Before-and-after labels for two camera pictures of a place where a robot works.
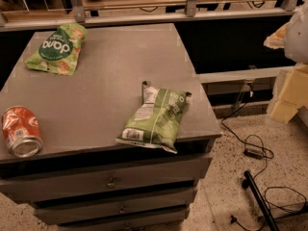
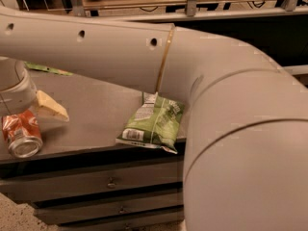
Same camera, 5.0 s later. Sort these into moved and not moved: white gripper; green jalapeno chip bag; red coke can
Moved: white gripper
Not moved: red coke can; green jalapeno chip bag
